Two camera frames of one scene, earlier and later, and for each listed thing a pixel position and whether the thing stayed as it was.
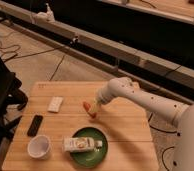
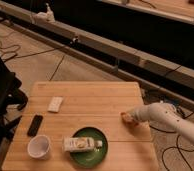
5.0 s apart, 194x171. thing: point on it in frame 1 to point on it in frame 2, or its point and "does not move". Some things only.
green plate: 90,159 does not move
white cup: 39,147 does not move
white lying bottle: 81,144 does not move
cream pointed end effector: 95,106 to 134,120
